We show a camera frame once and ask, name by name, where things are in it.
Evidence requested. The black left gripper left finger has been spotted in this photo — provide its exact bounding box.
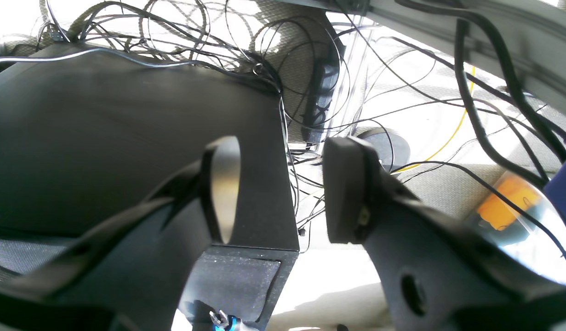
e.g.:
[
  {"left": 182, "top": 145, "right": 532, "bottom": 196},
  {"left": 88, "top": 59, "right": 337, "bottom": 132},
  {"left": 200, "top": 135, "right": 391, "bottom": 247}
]
[{"left": 0, "top": 136, "right": 241, "bottom": 331}]

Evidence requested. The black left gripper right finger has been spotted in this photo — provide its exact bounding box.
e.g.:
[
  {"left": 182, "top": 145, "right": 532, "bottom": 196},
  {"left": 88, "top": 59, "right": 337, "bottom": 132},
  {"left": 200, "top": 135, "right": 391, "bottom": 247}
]
[{"left": 323, "top": 137, "right": 566, "bottom": 331}]

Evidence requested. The orange transparent bottle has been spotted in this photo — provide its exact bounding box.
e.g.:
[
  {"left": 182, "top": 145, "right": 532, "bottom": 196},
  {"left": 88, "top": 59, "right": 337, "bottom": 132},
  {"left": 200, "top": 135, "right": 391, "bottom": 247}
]
[{"left": 466, "top": 172, "right": 566, "bottom": 285}]

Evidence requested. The black computer case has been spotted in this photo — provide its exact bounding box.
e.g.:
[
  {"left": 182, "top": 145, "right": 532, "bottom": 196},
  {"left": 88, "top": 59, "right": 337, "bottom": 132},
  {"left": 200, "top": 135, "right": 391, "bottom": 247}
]
[{"left": 0, "top": 50, "right": 299, "bottom": 331}]

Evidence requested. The black power strip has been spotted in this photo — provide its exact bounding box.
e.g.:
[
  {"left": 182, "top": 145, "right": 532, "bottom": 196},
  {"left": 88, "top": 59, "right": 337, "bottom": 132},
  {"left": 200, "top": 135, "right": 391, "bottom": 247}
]
[{"left": 301, "top": 42, "right": 345, "bottom": 145}]

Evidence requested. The yellow cable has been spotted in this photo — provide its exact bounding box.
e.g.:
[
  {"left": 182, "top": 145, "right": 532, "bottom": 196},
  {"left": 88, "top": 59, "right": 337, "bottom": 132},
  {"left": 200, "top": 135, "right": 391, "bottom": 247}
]
[{"left": 391, "top": 66, "right": 476, "bottom": 173}]

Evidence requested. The thick black cable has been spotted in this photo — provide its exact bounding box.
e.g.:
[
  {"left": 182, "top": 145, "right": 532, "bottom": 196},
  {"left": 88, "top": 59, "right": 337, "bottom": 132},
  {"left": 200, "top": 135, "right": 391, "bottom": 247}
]
[{"left": 395, "top": 0, "right": 566, "bottom": 187}]

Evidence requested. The grey aluminium frame rail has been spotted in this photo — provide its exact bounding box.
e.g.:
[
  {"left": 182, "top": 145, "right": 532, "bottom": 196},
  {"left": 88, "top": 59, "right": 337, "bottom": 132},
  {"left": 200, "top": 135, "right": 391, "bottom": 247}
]
[{"left": 283, "top": 0, "right": 566, "bottom": 121}]

